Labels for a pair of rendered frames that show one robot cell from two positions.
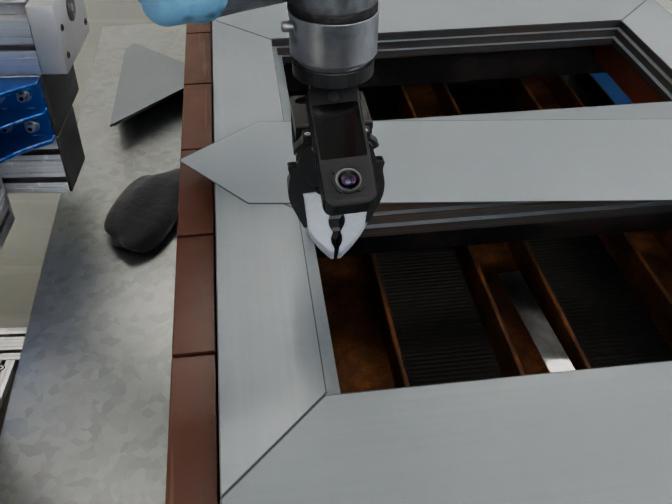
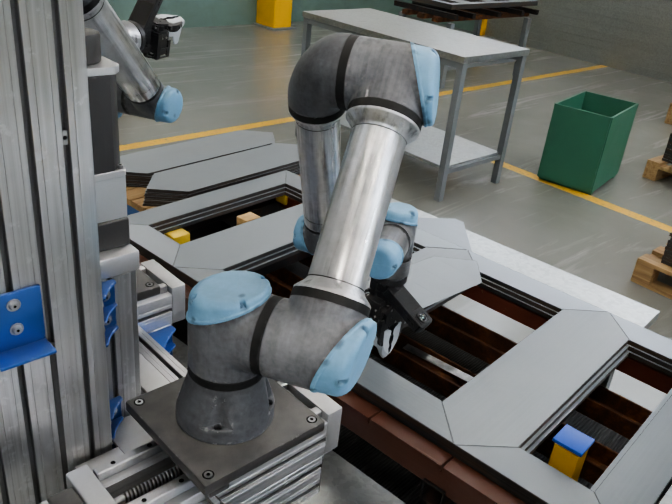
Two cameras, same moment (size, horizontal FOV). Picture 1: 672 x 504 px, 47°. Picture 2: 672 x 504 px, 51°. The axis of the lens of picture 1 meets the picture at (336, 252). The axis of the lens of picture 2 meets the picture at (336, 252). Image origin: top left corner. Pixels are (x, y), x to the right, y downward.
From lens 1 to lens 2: 111 cm
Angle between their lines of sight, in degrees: 38
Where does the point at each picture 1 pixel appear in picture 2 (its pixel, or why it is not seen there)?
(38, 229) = not seen: outside the picture
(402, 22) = (271, 242)
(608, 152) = (421, 280)
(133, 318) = not seen: hidden behind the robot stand
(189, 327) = (360, 406)
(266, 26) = (209, 263)
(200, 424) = (409, 433)
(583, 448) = (520, 381)
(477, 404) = (483, 383)
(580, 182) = (426, 296)
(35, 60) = (171, 316)
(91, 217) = not seen: hidden behind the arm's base
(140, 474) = (352, 488)
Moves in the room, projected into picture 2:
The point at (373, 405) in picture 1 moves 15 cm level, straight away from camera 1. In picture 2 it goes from (458, 397) to (411, 359)
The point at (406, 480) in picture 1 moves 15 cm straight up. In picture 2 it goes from (491, 412) to (506, 352)
